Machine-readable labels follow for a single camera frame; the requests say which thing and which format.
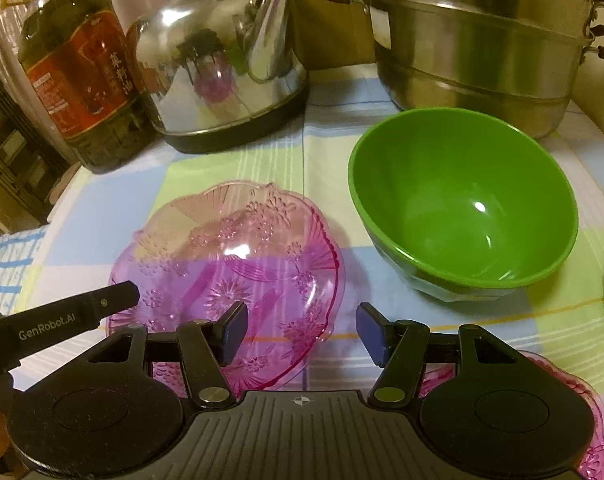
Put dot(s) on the stainless steel kettle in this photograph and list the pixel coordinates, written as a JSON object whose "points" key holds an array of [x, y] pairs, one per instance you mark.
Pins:
{"points": [[207, 85]]}

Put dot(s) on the blue checked towel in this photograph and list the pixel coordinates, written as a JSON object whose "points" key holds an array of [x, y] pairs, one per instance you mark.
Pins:
{"points": [[17, 265]]}

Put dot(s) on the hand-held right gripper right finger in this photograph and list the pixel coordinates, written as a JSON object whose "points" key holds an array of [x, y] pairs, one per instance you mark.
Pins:
{"points": [[369, 335]]}

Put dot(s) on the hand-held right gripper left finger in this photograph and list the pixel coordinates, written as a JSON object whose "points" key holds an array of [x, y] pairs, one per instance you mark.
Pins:
{"points": [[234, 332]]}

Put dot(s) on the stainless steel steamer pot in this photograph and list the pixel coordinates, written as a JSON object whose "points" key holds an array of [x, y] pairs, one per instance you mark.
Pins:
{"points": [[482, 60]]}

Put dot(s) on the dark shelf unit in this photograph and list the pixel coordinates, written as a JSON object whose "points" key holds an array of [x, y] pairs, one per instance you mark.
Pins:
{"points": [[12, 135]]}

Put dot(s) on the wooden back panel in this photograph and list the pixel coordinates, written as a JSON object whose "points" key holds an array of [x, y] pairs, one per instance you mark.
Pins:
{"points": [[332, 30]]}

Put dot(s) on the cooking oil bottle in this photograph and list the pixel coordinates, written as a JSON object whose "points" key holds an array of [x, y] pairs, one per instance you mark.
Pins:
{"points": [[77, 85]]}

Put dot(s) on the pink clear plastic plate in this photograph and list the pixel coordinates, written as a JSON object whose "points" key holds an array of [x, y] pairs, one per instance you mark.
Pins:
{"points": [[262, 270], [599, 440]]}

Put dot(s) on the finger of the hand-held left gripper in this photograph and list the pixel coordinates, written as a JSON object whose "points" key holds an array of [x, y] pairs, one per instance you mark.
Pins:
{"points": [[117, 297]]}

